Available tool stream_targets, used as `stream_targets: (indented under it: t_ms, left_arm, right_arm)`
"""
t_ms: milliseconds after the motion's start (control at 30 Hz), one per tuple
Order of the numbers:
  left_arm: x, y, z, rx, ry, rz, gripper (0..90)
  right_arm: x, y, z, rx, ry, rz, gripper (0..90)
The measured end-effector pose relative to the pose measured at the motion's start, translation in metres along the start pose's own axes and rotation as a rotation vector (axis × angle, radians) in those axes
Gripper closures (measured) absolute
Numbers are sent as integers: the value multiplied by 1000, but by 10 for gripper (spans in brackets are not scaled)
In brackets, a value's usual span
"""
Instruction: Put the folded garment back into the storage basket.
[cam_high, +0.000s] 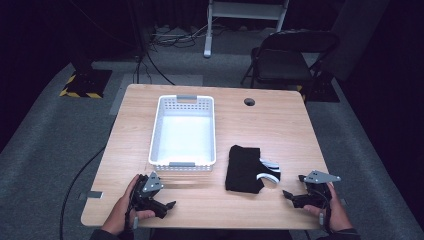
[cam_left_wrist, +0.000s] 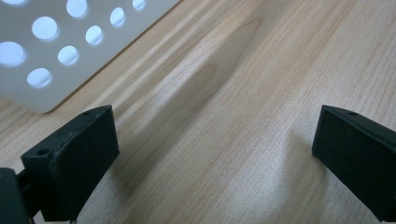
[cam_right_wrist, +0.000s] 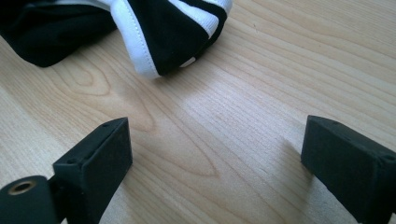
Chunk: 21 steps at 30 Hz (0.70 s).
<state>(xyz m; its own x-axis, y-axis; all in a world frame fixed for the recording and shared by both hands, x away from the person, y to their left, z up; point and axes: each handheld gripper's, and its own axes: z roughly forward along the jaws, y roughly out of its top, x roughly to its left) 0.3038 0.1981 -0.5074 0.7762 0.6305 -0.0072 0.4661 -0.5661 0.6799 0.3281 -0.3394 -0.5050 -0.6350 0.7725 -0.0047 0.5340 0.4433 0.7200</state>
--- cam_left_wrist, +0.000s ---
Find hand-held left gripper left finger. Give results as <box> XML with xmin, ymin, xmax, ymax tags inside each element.
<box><xmin>21</xmin><ymin>105</ymin><xmax>120</xmax><ymax>222</ymax></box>

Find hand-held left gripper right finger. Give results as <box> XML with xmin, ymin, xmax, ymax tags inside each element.
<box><xmin>311</xmin><ymin>105</ymin><xmax>396</xmax><ymax>222</ymax></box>

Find white perforated basket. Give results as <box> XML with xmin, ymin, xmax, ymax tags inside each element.
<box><xmin>0</xmin><ymin>0</ymin><xmax>182</xmax><ymax>114</ymax></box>

